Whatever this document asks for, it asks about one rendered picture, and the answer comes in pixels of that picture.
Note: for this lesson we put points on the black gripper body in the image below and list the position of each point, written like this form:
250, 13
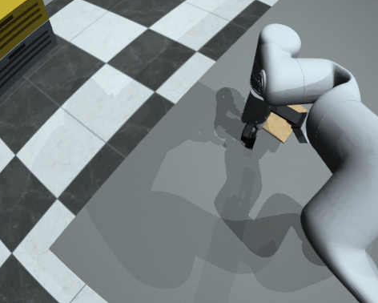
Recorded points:
255, 106

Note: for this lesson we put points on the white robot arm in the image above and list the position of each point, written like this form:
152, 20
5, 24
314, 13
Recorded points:
341, 220

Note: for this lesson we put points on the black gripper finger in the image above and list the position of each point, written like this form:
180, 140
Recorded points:
247, 132

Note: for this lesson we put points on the tan mottled mat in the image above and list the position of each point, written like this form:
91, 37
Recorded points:
279, 127

